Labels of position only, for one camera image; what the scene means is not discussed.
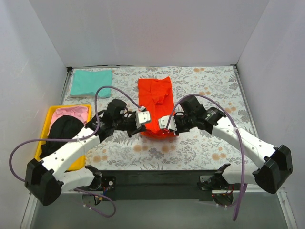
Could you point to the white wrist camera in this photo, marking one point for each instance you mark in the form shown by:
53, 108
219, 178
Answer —
142, 117
167, 122

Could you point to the pink t shirt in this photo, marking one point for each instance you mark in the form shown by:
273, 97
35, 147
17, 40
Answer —
80, 112

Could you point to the floral patterned table mat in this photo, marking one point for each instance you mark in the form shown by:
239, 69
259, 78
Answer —
193, 150

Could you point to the folded teal t shirt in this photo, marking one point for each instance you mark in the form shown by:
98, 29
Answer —
86, 83

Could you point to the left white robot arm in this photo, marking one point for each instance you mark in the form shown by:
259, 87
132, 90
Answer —
48, 178

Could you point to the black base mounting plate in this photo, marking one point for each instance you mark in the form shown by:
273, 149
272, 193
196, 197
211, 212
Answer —
202, 185

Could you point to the yellow plastic tray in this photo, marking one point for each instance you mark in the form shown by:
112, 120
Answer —
78, 164

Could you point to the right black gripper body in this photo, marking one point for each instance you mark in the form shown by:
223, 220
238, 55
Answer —
176, 125

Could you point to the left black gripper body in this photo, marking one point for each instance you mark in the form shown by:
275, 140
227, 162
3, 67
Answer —
134, 127

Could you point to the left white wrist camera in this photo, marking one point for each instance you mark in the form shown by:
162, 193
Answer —
142, 117

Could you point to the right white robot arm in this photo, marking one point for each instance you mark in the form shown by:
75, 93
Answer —
271, 165

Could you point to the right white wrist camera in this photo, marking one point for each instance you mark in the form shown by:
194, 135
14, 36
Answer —
167, 122

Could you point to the black t shirt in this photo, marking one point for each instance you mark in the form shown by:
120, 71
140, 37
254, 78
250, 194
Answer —
65, 127

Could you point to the orange t shirt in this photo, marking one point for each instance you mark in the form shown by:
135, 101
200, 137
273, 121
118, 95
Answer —
157, 96

